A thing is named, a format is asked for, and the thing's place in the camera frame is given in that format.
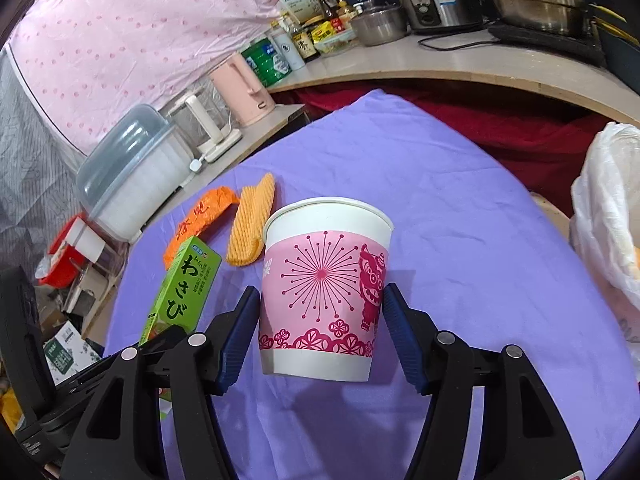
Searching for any green and white cardboard box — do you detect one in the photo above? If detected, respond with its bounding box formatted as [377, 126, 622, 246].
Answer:
[42, 322, 103, 386]

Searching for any black induction cooker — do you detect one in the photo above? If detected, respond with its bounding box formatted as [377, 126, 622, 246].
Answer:
[487, 22, 608, 67]

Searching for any yellow-capped bottle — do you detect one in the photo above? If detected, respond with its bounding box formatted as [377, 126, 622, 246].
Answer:
[335, 0, 358, 31]

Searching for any pink and white paper cup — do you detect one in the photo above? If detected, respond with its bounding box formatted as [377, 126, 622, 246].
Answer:
[257, 197, 394, 383]

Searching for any white and green carton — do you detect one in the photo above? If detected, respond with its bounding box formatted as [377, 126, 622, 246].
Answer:
[277, 0, 326, 25]

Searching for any steel bowl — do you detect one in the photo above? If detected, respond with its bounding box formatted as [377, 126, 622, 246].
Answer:
[351, 5, 408, 47]

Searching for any green tin can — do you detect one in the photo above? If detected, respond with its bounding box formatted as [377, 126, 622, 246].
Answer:
[241, 37, 292, 88]

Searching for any green paper box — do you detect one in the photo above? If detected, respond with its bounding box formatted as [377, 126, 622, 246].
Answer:
[137, 236, 222, 418]

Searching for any dark sauce bottle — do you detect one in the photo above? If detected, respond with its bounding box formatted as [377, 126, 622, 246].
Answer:
[287, 15, 321, 63]

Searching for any pink dotted cloth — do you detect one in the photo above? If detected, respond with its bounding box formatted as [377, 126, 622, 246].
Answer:
[10, 0, 318, 156]

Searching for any glass kettle with white handle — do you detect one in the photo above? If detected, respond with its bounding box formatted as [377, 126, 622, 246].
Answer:
[167, 87, 243, 163]

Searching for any red plastic container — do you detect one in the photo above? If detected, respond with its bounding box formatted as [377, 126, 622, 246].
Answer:
[35, 212, 106, 287]

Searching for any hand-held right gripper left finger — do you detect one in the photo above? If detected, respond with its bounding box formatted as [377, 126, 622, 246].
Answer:
[60, 286, 262, 480]

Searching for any black power cable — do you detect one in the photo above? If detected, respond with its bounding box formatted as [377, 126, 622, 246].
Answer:
[415, 32, 501, 52]

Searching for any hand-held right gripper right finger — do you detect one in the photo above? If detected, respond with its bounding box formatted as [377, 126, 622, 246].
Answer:
[382, 282, 608, 480]

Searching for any white tub with grey lid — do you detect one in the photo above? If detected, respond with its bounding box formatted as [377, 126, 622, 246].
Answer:
[76, 104, 197, 243]

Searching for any grey patterned cloth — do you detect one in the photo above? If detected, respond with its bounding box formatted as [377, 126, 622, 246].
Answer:
[0, 55, 96, 271]

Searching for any yellow foam net sleeve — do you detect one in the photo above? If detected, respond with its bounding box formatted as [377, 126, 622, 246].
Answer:
[226, 172, 276, 267]

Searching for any pink electric kettle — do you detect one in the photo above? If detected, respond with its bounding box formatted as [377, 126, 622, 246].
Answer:
[207, 52, 277, 127]

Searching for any brown bottle with red label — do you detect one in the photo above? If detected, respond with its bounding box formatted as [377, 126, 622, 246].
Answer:
[315, 0, 346, 31]

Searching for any light wooden counter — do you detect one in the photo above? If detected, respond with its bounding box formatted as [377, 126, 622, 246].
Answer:
[267, 27, 640, 126]

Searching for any clear food container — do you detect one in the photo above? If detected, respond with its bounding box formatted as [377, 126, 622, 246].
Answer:
[315, 35, 358, 56]

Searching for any orange printed plastic bag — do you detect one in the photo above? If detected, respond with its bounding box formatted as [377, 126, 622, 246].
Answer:
[163, 186, 241, 271]

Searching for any white plastic bag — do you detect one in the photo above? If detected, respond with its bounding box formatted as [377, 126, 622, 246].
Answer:
[570, 121, 640, 346]

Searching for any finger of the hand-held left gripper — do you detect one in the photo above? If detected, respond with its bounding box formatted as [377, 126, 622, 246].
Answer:
[52, 326, 187, 411]

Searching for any yellow seasoning box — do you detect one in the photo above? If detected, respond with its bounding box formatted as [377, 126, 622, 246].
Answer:
[311, 22, 341, 43]

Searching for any dark red cloth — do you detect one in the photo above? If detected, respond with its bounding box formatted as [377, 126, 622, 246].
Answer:
[280, 80, 613, 206]

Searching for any purple cloth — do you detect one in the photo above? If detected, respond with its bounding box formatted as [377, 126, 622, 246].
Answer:
[102, 89, 640, 480]

